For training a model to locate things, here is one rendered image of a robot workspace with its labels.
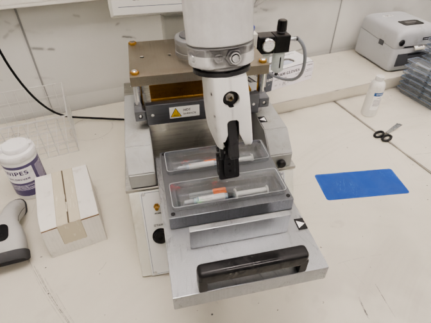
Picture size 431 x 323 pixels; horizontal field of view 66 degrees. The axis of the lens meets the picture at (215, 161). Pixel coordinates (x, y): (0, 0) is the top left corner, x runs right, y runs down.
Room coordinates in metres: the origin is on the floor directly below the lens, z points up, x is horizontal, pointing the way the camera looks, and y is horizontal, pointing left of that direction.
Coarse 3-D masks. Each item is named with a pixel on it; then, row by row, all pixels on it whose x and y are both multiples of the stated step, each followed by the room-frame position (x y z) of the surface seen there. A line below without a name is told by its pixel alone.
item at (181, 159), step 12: (240, 144) 0.50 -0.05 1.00; (252, 144) 0.50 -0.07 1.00; (168, 156) 0.46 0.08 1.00; (180, 156) 0.46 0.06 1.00; (192, 156) 0.46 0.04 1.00; (204, 156) 0.46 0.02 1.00; (240, 156) 0.46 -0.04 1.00; (252, 156) 0.46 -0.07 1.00; (264, 156) 0.46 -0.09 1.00; (168, 168) 0.43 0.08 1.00; (180, 168) 0.43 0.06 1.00
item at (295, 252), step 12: (264, 252) 0.26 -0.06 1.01; (276, 252) 0.26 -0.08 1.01; (288, 252) 0.26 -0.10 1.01; (300, 252) 0.26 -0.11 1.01; (204, 264) 0.24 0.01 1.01; (216, 264) 0.24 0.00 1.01; (228, 264) 0.24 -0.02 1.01; (240, 264) 0.24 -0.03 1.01; (252, 264) 0.24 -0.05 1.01; (264, 264) 0.24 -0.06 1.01; (276, 264) 0.24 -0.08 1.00; (288, 264) 0.25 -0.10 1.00; (300, 264) 0.25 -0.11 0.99; (204, 276) 0.22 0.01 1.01; (216, 276) 0.23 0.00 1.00; (228, 276) 0.23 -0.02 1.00; (240, 276) 0.23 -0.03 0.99; (204, 288) 0.22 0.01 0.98
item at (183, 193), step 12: (192, 180) 0.40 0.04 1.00; (204, 180) 0.40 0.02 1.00; (216, 180) 0.40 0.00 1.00; (228, 180) 0.40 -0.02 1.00; (240, 180) 0.40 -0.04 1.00; (252, 180) 0.40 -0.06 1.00; (264, 180) 0.40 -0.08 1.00; (276, 180) 0.40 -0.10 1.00; (180, 192) 0.37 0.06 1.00; (192, 192) 0.37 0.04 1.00; (204, 192) 0.37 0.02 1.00; (216, 192) 0.37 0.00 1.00; (228, 192) 0.37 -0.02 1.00; (240, 192) 0.37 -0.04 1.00; (252, 192) 0.37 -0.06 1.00; (264, 192) 0.37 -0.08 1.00; (180, 204) 0.35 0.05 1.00
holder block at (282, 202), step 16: (160, 160) 0.48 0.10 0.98; (272, 160) 0.46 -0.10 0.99; (176, 176) 0.42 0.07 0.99; (192, 176) 0.42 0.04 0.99; (208, 176) 0.42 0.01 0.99; (288, 192) 0.38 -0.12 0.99; (208, 208) 0.35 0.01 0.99; (224, 208) 0.35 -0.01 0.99; (240, 208) 0.35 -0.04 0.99; (256, 208) 0.36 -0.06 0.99; (272, 208) 0.36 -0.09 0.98; (288, 208) 0.37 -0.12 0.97; (176, 224) 0.33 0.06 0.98; (192, 224) 0.33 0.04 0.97
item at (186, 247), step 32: (160, 192) 0.41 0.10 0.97; (224, 224) 0.30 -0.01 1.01; (256, 224) 0.31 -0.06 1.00; (288, 224) 0.32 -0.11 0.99; (192, 256) 0.28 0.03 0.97; (224, 256) 0.28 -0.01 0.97; (320, 256) 0.28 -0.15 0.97; (192, 288) 0.23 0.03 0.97; (224, 288) 0.23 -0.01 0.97; (256, 288) 0.24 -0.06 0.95
